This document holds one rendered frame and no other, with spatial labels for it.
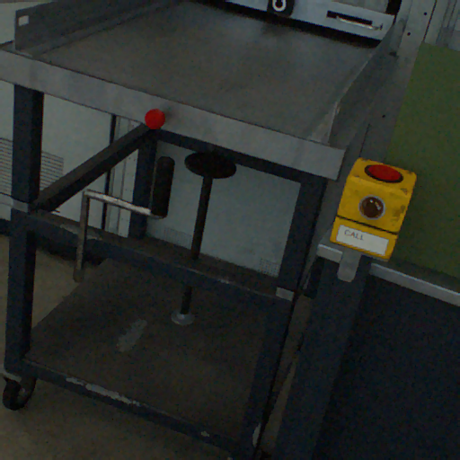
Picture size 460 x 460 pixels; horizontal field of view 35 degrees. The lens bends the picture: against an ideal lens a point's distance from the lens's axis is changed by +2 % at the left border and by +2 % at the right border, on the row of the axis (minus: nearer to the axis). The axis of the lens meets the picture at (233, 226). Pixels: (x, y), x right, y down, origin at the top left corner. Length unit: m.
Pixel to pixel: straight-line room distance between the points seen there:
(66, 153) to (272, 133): 1.09
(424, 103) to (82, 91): 0.58
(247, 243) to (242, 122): 0.91
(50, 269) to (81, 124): 0.46
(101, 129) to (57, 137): 0.15
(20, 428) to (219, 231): 0.75
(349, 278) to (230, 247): 1.10
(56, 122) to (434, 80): 1.36
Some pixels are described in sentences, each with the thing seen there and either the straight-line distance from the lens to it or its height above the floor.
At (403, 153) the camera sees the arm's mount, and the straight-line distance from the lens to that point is 1.02.
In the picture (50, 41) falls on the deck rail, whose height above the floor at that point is 0.85.
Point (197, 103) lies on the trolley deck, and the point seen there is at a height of 0.85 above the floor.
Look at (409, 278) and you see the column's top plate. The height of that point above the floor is 0.75.
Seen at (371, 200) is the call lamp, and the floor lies 0.88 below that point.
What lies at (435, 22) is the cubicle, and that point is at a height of 0.94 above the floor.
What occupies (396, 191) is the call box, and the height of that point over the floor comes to 0.90.
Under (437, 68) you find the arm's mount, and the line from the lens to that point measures 0.98.
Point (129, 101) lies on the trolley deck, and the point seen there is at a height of 0.82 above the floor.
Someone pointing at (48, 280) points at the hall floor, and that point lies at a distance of 2.21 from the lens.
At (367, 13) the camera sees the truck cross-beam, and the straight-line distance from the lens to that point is 1.82.
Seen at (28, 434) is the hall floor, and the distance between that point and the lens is 1.75.
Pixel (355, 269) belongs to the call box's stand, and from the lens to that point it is 0.99.
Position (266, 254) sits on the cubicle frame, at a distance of 2.05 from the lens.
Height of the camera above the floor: 1.25
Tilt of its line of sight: 28 degrees down
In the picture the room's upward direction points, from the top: 12 degrees clockwise
